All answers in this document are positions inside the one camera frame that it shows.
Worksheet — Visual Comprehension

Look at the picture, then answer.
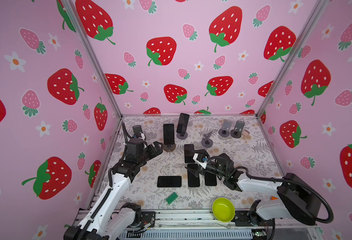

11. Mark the grey centre phone stand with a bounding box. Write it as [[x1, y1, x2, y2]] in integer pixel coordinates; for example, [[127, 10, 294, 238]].
[[201, 131, 213, 148]]

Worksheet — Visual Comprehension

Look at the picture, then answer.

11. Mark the grey round phone stand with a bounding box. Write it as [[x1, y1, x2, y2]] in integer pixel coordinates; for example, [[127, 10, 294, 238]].
[[218, 120, 233, 138]]

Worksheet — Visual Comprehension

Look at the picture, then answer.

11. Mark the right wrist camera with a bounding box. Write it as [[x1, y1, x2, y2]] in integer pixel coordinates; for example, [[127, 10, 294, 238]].
[[193, 153, 208, 169]]

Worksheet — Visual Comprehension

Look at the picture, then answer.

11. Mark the grey back centre stand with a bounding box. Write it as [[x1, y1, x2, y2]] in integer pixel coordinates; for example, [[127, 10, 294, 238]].
[[177, 133, 188, 140]]

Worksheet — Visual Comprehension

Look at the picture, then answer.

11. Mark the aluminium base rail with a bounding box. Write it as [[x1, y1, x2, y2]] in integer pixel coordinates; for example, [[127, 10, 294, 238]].
[[118, 209, 325, 240]]

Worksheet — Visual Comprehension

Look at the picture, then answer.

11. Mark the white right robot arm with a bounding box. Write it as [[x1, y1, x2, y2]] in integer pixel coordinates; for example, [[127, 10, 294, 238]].
[[187, 150, 334, 226]]

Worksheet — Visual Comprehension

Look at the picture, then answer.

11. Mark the wooden base phone stand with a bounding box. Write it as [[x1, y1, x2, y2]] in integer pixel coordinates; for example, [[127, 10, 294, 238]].
[[163, 144, 176, 153]]

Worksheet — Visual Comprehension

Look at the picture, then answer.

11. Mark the lime green bowl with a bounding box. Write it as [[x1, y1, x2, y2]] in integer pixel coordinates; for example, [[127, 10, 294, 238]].
[[212, 198, 235, 223]]

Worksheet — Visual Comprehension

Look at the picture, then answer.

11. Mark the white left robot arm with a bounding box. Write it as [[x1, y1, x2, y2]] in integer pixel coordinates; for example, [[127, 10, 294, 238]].
[[64, 138, 163, 240]]

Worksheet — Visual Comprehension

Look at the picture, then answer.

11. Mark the black phone wooden stand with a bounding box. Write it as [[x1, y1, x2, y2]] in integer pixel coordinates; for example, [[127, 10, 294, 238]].
[[163, 124, 175, 145]]

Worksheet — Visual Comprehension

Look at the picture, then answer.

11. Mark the green lego brick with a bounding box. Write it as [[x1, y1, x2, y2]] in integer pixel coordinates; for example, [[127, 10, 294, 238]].
[[166, 192, 179, 205]]

